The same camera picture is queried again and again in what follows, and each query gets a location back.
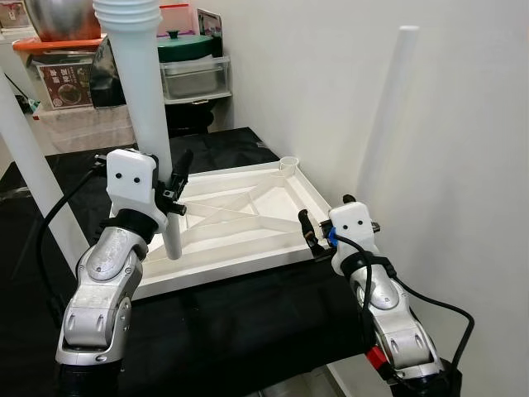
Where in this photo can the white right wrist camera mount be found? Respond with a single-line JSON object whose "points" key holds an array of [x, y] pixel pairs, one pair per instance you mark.
{"points": [[355, 223]]}

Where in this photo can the translucent storage box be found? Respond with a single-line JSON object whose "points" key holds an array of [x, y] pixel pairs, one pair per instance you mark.
{"points": [[83, 128]]}

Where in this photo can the black plastic bag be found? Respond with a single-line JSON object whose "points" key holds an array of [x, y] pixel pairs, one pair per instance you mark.
{"points": [[106, 78]]}

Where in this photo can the dark printed flat box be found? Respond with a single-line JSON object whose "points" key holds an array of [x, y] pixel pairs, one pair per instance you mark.
{"points": [[211, 23]]}

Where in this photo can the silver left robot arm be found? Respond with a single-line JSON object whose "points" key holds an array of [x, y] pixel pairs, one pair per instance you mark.
{"points": [[103, 281]]}

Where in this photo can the large silver metal pot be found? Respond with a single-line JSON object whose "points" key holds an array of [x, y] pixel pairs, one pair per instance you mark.
{"points": [[66, 18]]}

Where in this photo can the orange plastic tray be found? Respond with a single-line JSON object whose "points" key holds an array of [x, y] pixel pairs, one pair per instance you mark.
{"points": [[58, 44]]}

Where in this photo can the brown printed carton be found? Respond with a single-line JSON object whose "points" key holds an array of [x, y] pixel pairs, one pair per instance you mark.
{"points": [[66, 84]]}

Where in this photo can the white plastic table leg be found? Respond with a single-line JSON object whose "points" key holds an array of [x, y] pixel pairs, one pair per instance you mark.
{"points": [[33, 165], [397, 83], [140, 83]]}

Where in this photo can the black plastic table cover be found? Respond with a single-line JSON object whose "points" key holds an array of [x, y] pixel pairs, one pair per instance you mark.
{"points": [[231, 331]]}

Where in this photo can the green pot with lid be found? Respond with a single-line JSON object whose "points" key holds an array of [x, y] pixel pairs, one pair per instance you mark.
{"points": [[192, 48]]}

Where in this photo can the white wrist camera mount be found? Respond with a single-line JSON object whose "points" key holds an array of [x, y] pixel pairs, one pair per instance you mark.
{"points": [[355, 223], [132, 178]]}

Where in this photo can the clear plastic container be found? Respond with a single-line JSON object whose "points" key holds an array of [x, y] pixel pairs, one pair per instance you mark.
{"points": [[197, 80]]}

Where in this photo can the black wooden stool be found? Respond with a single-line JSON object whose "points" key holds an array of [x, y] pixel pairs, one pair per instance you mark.
{"points": [[194, 121]]}

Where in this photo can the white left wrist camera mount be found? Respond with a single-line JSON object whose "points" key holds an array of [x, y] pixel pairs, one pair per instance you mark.
{"points": [[132, 178]]}

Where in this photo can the white plastic children table top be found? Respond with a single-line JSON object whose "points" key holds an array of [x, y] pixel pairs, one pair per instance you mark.
{"points": [[248, 240]]}

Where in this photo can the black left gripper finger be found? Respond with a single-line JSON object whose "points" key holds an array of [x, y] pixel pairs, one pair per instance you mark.
{"points": [[183, 169]]}

